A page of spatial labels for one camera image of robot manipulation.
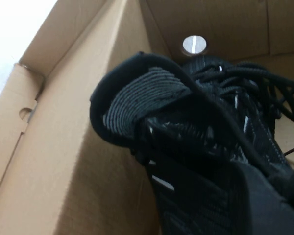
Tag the black knit lace-up shoe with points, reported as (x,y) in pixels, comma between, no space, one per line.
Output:
(147,98)

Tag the brown cardboard shoe box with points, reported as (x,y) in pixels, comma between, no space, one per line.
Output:
(63,122)

